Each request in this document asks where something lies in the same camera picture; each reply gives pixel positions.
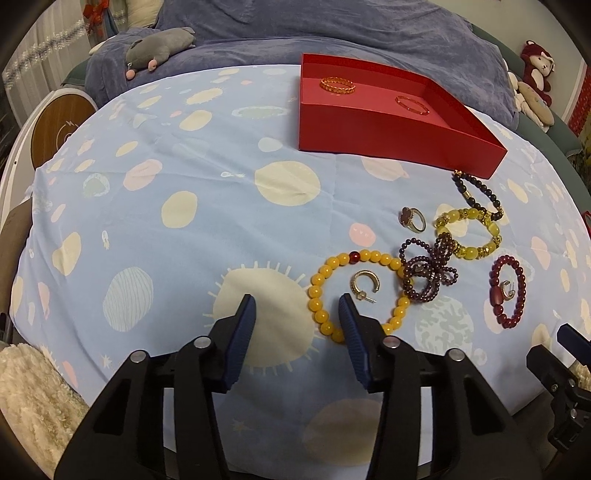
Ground grey plush toy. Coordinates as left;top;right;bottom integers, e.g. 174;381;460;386
124;27;197;80

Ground white sheer curtain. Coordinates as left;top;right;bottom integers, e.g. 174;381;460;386
0;0;93;95

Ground beige plush toy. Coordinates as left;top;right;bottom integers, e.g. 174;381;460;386
508;71;555;134

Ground blue curtain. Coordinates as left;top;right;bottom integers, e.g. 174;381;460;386
99;0;122;40

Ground dark bead bracelet gold spacers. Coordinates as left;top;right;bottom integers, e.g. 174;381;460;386
451;170;505;222

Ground garnet multi-loop bead bracelet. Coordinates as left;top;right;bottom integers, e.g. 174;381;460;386
399;232;459;303

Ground round white wooden side table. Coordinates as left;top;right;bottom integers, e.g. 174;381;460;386
30;90;100;171

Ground blue velvet blanket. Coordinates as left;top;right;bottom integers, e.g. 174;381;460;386
85;0;515;125

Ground opaque yellow bead bracelet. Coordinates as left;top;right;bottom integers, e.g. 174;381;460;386
308;249;411;344

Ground red curtain bow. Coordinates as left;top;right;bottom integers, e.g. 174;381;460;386
83;0;109;37

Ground gold chain bracelet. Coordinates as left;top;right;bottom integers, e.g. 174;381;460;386
320;76;356;96

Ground green bed frame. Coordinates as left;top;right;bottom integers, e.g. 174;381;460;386
471;21;587;160

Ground cream fluffy cloth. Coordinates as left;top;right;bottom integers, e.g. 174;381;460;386
0;344;90;478

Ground light blue planet-print sheet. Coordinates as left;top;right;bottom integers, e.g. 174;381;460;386
9;62;589;467

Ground red monkey plush toy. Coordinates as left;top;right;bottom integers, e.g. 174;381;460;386
519;41;555;93

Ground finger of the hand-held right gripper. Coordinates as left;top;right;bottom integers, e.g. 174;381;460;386
556;323;591;370
526;344;591;453

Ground red cardboard box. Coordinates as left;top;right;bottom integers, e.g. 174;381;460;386
298;53;508;180

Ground translucent yellow stone bracelet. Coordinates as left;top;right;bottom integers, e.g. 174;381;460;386
433;208;503;259

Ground gold ring brown stone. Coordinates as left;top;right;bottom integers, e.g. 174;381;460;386
399;206;428;232

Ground thin orange bangle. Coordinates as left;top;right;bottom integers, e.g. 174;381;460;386
396;95;430;115

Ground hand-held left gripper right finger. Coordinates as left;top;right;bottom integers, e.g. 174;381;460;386
338;294;541;480

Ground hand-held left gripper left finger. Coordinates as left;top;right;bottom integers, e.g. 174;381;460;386
54;294;257;480

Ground red bead bracelet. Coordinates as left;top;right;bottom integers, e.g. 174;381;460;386
489;255;527;329

